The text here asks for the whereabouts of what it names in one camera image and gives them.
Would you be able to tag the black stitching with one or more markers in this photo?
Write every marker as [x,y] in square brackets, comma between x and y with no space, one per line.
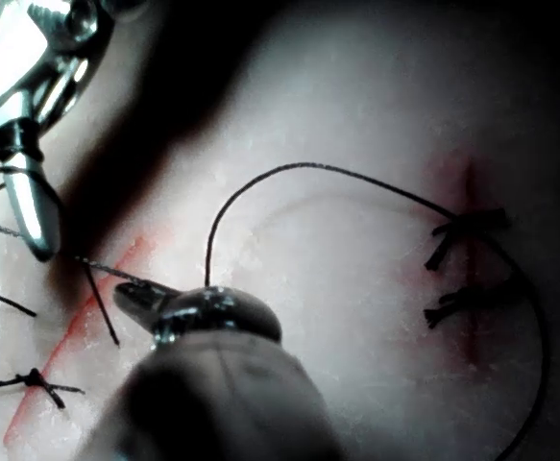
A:
[476,218]
[33,379]

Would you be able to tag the left arm needle driver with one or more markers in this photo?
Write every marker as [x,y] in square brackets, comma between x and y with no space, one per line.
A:
[222,307]

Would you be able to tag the right arm needle driver jaw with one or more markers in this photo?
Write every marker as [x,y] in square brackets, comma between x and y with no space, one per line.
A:
[34,211]

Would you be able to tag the left arm needle driver jaw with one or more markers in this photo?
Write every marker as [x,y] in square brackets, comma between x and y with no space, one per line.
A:
[142,295]

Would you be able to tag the right arm needle driver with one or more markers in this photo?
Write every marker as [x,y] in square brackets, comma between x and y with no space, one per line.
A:
[30,72]

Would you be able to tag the dark left arm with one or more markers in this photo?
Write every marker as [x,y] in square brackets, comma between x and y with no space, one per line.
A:
[222,408]

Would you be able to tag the tissue pad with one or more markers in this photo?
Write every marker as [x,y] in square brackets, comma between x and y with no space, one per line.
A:
[332,269]

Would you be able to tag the black thread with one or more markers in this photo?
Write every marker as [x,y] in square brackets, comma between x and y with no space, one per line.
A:
[308,165]

